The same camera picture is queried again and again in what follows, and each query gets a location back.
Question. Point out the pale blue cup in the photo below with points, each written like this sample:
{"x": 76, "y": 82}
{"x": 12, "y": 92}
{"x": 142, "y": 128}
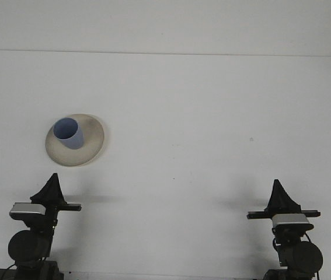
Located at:
{"x": 73, "y": 137}

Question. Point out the pale round plate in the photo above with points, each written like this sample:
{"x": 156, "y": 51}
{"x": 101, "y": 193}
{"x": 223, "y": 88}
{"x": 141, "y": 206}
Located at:
{"x": 92, "y": 146}

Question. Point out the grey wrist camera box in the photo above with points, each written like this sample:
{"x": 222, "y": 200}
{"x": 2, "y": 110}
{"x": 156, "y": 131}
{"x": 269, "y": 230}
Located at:
{"x": 290, "y": 219}
{"x": 26, "y": 208}

